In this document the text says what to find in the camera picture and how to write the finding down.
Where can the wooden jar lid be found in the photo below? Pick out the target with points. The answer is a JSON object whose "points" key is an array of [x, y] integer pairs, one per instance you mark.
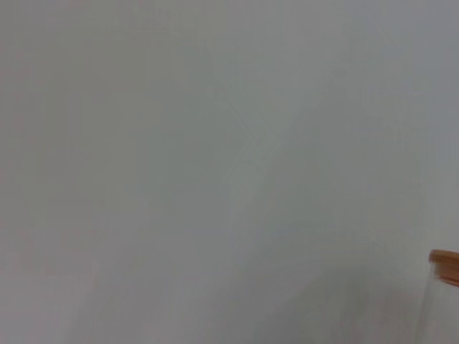
{"points": [[446, 265]]}

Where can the glass water dispenser jar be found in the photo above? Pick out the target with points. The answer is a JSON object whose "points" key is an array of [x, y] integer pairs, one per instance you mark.
{"points": [[443, 315]]}

